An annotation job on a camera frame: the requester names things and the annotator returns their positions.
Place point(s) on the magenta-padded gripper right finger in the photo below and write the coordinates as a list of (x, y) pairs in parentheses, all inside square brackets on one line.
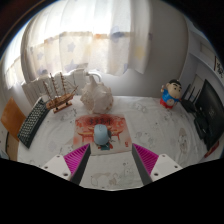
[(146, 158)]

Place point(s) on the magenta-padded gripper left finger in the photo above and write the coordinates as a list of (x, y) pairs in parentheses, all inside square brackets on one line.
[(77, 158)]

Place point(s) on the light blue computer mouse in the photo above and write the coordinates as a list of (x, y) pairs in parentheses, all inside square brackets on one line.
[(102, 135)]

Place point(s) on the red cartoon print mouse pad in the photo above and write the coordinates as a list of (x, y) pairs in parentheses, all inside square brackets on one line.
[(116, 128)]

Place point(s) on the white printed tablecloth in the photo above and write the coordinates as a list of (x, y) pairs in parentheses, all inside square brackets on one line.
[(156, 130)]

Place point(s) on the black computer keyboard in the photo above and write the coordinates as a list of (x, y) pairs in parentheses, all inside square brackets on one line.
[(33, 123)]

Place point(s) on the wooden model sailing ship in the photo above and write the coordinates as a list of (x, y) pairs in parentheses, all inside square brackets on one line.
[(61, 100)]

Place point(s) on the large white conch shell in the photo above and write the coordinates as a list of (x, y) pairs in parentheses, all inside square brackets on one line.
[(98, 96)]

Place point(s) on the cartoon boy figurine clock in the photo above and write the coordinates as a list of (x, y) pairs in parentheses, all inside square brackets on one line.
[(171, 93)]

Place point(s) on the orange chair back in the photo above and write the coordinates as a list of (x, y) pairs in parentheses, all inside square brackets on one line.
[(12, 118)]

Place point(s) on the black computer monitor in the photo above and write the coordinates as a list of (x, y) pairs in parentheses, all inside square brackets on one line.
[(211, 111)]

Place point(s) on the white radiator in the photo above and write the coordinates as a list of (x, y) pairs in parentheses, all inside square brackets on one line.
[(36, 88)]

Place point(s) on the white star print curtain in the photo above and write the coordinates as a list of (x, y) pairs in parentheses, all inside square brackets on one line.
[(90, 36)]

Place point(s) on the white wall shelf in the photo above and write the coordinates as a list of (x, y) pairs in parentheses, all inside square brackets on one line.
[(210, 56)]

